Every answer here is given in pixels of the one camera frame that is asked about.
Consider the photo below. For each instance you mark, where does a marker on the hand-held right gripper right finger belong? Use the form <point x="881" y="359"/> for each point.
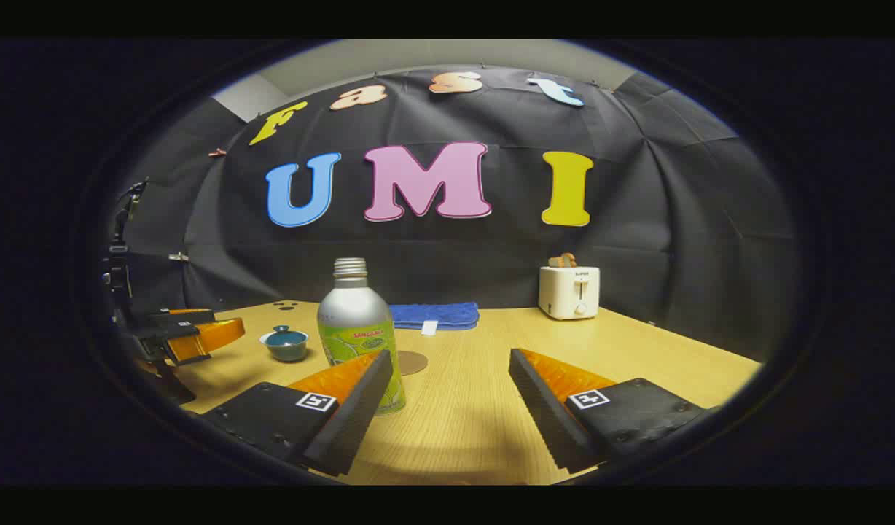
<point x="546" y="415"/>

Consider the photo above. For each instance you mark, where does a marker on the teal white teacup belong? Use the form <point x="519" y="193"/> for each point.
<point x="287" y="353"/>

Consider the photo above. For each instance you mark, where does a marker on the white toaster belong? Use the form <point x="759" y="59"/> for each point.
<point x="564" y="295"/>

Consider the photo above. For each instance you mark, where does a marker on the silver green water bottle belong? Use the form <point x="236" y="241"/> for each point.
<point x="353" y="313"/>

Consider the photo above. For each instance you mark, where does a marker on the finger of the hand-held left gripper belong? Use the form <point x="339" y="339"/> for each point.
<point x="214" y="337"/>
<point x="189" y="316"/>

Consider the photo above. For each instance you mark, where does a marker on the bread slice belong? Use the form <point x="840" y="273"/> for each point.
<point x="562" y="260"/>

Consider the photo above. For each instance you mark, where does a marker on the black backdrop cloth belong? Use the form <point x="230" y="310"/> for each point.
<point x="491" y="255"/>

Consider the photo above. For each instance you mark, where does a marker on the teal teacup lid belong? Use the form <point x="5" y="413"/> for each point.
<point x="283" y="336"/>

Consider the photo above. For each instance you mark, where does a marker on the blue folded towel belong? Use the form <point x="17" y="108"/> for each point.
<point x="440" y="315"/>

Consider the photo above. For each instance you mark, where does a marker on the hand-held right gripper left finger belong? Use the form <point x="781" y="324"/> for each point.
<point x="349" y="415"/>

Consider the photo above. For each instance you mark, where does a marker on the round brown coaster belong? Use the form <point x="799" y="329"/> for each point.
<point x="414" y="362"/>

